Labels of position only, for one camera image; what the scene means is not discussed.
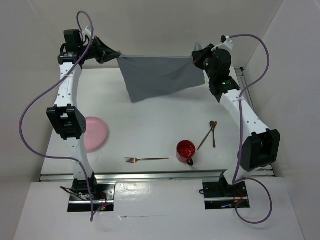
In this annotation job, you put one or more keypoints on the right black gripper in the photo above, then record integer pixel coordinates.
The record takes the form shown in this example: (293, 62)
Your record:
(199, 55)

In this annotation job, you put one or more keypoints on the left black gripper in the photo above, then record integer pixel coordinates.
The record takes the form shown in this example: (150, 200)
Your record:
(104, 53)

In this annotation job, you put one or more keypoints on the grey cloth placemat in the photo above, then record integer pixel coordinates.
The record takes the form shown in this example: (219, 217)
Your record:
(149, 77)

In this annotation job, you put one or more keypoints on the pink plate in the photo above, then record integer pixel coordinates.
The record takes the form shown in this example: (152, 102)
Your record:
(96, 133)

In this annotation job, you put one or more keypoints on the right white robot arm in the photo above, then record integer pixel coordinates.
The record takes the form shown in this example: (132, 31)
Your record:
(259, 144)

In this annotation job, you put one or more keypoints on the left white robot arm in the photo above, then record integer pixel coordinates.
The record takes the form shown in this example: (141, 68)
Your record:
(67, 121)

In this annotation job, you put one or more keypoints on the copper spoon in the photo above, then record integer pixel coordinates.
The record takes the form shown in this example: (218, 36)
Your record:
(213, 125)

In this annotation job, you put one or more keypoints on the copper knife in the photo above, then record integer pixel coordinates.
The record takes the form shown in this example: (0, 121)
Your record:
(205, 138)

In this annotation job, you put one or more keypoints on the red mug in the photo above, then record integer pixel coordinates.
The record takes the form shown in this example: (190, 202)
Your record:
(185, 150)

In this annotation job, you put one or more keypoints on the copper fork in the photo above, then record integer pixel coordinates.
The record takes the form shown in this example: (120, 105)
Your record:
(134, 160)

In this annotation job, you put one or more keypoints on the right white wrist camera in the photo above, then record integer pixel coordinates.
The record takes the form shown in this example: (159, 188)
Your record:
(227, 42)

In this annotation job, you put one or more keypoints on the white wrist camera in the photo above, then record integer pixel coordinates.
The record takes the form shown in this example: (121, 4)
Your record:
(87, 31)
(227, 42)

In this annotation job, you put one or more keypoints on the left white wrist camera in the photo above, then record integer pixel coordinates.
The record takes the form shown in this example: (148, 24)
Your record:
(87, 31)

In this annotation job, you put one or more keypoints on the aluminium rail frame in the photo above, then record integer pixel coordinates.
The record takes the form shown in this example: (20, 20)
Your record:
(178, 135)

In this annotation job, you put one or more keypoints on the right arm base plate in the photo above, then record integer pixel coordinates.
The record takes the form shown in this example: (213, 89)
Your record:
(218, 197)

